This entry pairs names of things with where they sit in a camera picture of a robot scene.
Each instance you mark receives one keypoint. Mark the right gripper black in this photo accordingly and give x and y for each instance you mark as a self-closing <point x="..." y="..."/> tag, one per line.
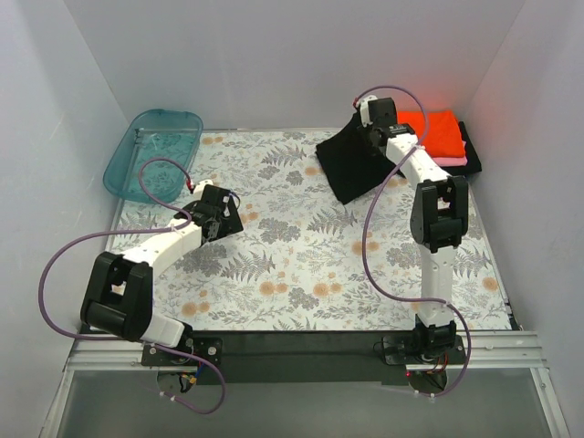
<point x="365" y="132"/>

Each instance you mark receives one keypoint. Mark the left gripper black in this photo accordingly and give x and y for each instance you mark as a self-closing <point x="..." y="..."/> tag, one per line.
<point x="224" y="212"/>

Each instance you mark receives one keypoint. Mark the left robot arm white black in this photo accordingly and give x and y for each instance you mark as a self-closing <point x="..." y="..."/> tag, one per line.
<point x="120" y="294"/>

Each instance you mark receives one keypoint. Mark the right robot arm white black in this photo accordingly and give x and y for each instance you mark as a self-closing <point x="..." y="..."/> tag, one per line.
<point x="438" y="223"/>

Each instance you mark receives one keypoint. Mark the orange folded t-shirt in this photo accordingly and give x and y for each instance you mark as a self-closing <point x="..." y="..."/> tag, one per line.
<point x="444" y="139"/>

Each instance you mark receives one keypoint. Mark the teal transparent plastic bin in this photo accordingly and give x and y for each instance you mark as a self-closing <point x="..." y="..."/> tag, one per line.
<point x="154" y="150"/>

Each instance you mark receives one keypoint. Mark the pink folded t-shirt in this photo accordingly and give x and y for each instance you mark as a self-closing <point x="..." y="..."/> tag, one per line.
<point x="451" y="161"/>

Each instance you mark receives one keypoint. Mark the black folded t-shirt with logo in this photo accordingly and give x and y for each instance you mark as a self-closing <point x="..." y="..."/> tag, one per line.
<point x="473" y="163"/>

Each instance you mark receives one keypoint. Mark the floral patterned table mat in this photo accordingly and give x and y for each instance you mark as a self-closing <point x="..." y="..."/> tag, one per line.
<point x="304" y="260"/>

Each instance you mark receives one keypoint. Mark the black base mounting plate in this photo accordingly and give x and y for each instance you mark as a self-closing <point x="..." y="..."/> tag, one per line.
<point x="316" y="356"/>

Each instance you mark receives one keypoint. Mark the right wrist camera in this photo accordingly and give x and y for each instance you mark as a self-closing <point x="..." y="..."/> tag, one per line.
<point x="362" y="106"/>

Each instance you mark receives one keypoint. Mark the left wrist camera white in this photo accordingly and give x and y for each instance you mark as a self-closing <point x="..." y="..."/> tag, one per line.
<point x="199" y="186"/>

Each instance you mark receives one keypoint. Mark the aluminium frame rail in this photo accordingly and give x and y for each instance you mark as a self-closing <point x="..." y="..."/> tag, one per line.
<point x="490" y="350"/>

